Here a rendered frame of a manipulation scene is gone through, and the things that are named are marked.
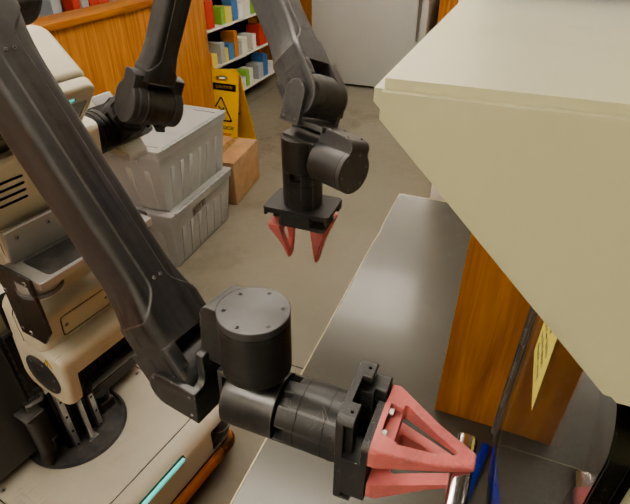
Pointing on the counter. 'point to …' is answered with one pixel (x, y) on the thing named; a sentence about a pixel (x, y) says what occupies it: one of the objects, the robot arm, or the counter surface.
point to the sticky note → (542, 357)
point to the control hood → (546, 162)
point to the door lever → (460, 484)
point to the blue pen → (479, 465)
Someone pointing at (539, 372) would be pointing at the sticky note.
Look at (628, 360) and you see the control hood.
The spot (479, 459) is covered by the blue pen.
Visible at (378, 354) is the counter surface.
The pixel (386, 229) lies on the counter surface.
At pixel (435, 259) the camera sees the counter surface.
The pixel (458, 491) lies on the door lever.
